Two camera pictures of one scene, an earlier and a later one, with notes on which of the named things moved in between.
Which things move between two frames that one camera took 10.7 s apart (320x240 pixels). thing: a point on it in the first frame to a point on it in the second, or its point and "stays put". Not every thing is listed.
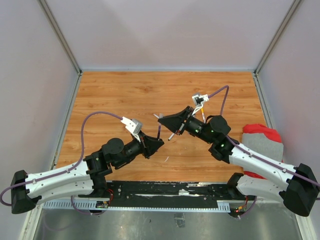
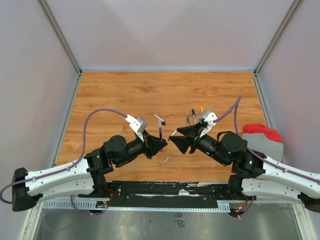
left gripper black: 153,144 stays put
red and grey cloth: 262,140 stays put
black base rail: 140,193 stays put
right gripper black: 175,122 to 183,142
